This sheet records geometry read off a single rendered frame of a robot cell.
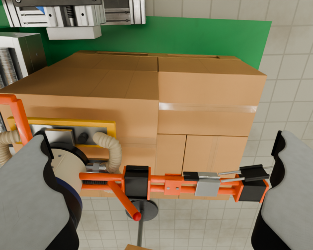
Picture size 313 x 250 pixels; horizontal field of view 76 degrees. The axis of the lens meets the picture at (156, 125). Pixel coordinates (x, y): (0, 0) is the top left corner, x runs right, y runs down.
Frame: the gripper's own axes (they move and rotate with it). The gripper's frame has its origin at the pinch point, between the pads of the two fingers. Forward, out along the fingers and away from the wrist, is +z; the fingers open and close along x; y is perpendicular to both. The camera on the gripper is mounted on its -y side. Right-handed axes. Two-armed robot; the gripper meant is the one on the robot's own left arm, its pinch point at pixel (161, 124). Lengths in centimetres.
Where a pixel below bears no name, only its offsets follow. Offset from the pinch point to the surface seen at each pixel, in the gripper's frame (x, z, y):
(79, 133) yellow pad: -26, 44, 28
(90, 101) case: -25, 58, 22
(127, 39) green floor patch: -22, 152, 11
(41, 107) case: -44, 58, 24
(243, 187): 24, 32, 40
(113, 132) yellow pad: -15, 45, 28
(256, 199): 29, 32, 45
